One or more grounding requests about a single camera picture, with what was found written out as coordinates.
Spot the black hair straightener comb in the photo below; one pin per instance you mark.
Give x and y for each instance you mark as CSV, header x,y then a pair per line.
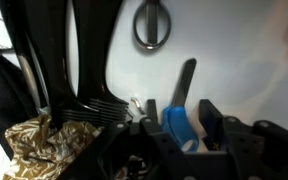
x,y
50,50

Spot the small silver nail scissors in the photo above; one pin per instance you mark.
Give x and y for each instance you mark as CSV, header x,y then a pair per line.
x,y
152,20

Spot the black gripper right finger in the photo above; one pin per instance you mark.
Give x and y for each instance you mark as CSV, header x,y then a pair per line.
x,y
260,153

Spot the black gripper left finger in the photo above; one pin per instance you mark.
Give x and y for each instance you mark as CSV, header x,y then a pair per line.
x,y
130,156

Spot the gold patterned scrunchie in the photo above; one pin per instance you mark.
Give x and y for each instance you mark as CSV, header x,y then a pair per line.
x,y
40,150

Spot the black fabric pouch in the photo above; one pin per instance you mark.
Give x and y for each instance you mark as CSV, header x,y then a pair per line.
x,y
0,96

